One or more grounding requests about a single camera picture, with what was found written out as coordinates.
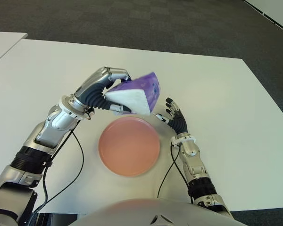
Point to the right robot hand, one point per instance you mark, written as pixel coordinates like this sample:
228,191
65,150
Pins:
179,123

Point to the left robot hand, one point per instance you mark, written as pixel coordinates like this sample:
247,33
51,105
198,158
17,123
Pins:
94,94

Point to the purple tissue paper pack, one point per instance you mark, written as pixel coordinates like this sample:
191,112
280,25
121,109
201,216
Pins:
136,91

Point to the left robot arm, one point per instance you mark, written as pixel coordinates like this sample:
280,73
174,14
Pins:
52,129

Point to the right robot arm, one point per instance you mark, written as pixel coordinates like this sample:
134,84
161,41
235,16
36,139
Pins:
198,167

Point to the pink round plate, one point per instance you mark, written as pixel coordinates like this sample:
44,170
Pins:
129,148

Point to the silver robot torso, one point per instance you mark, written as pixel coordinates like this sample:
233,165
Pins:
136,212

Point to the white side table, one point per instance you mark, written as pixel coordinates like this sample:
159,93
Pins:
2,43

